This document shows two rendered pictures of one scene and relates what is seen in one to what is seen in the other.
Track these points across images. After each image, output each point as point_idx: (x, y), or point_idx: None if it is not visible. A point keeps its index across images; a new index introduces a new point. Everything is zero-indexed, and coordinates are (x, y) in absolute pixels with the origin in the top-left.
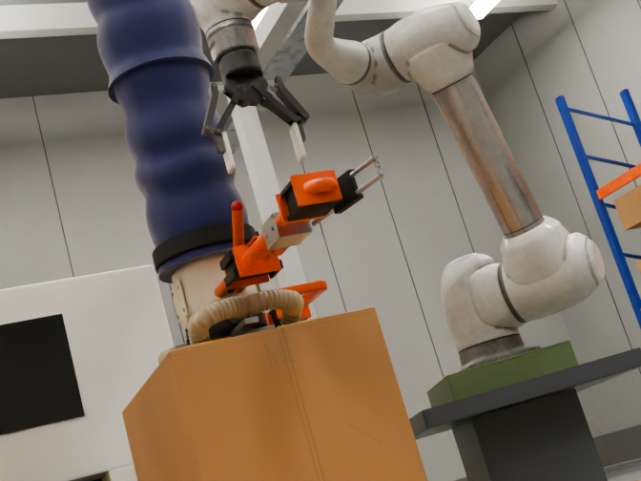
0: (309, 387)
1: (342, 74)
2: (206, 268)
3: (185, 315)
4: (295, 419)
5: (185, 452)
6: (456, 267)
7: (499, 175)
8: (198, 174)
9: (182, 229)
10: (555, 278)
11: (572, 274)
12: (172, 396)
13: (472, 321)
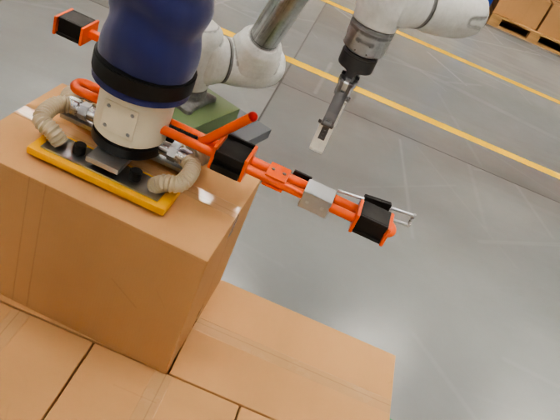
0: (227, 244)
1: None
2: (164, 111)
3: (126, 138)
4: (217, 267)
5: (162, 302)
6: (207, 37)
7: (291, 21)
8: (203, 30)
9: (172, 82)
10: (262, 81)
11: (272, 82)
12: (174, 272)
13: (198, 78)
